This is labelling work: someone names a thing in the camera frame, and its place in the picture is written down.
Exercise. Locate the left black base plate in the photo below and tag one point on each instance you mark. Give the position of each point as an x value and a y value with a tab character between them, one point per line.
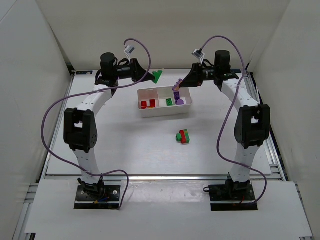
107	199

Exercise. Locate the green red lego stack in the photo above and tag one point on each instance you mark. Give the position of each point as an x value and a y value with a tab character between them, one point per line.
183	136

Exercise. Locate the green purple round lego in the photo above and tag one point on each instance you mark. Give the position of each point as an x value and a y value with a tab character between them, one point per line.
176	87

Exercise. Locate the red green watermelon lego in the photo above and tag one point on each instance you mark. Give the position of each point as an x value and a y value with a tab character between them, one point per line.
144	104

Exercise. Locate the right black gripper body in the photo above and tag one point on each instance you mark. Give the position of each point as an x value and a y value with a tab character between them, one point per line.
196	75

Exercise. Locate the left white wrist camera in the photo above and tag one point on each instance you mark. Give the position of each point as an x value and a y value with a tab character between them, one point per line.
128	51

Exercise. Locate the green lego plate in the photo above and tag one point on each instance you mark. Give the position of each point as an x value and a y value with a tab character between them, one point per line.
169	102

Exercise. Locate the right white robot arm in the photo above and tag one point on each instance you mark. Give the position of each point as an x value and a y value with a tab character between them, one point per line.
252	126

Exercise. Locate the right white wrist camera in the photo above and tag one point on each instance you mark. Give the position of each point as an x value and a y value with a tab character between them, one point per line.
198	53

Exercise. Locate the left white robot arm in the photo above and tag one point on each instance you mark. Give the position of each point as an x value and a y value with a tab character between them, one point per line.
79	128

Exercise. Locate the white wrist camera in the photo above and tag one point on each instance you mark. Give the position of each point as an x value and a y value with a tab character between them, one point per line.
198	53
128	51

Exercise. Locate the green curved lego brick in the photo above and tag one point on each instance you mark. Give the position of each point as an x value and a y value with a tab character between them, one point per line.
157	75

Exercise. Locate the white divided plastic container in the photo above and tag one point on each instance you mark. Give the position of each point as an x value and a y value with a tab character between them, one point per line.
160	94

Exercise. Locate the purple rounded lego brick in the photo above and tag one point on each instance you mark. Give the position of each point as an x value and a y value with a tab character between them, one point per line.
180	102

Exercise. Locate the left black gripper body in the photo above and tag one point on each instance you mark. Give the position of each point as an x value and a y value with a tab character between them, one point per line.
135	70

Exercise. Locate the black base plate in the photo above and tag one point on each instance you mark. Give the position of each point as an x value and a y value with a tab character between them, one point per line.
222	200
107	199

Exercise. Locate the purple lego plate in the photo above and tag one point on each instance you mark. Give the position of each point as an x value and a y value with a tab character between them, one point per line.
176	95

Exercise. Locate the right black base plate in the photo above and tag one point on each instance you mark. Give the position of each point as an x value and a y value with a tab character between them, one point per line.
222	200

